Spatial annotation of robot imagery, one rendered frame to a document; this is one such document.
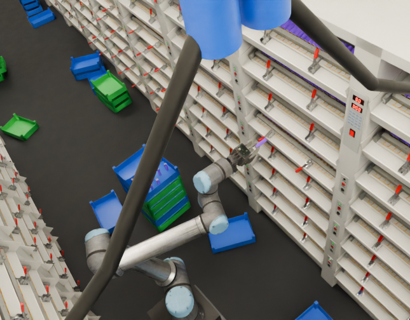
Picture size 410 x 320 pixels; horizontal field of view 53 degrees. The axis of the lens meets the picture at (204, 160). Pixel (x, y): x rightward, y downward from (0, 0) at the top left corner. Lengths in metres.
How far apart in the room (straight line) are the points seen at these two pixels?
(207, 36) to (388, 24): 0.99
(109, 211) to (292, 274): 1.42
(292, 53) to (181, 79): 1.22
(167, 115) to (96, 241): 1.53
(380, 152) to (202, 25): 1.22
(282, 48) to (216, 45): 1.25
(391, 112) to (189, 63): 1.06
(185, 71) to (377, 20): 1.00
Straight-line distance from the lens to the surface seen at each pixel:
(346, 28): 1.36
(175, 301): 2.31
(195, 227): 1.78
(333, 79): 1.54
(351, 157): 1.66
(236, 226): 2.90
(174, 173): 2.68
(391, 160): 1.56
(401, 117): 1.43
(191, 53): 0.46
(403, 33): 1.35
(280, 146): 2.08
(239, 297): 2.69
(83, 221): 3.26
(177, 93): 0.47
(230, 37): 0.45
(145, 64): 3.40
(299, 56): 1.64
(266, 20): 0.49
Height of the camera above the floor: 2.52
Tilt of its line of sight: 50 degrees down
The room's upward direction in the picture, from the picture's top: 14 degrees counter-clockwise
